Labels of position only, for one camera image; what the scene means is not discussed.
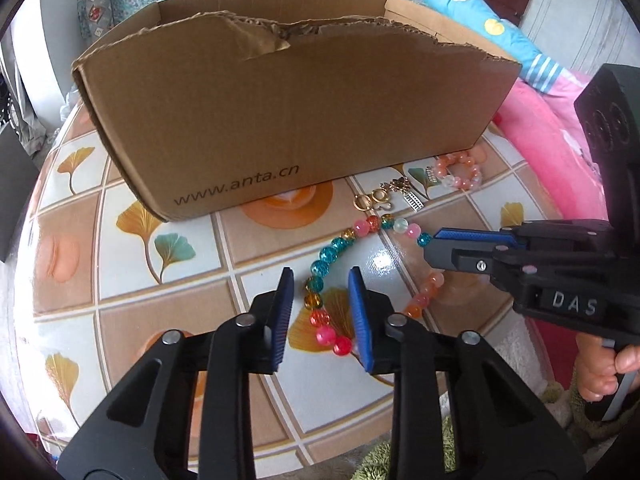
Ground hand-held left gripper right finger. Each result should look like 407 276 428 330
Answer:
347 266 586 480

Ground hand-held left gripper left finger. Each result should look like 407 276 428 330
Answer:
57 266 296 480

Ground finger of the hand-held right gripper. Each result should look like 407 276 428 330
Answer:
432 219 615 251
423 237 540 282

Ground orange pink bead bracelet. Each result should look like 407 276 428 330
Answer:
431 150 484 191

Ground multicolour glass bead bracelet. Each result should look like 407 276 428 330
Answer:
303 214 446 357

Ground brown cardboard box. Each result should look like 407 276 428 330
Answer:
71 0 523 223

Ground person's right hand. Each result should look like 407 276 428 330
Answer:
575 332 640 404

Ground green fuzzy cloth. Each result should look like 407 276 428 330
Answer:
356 437 402 480

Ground blue cartoon bolster pillow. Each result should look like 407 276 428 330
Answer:
412 0 567 97

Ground grey patterned pillow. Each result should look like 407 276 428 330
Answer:
79 0 120 42

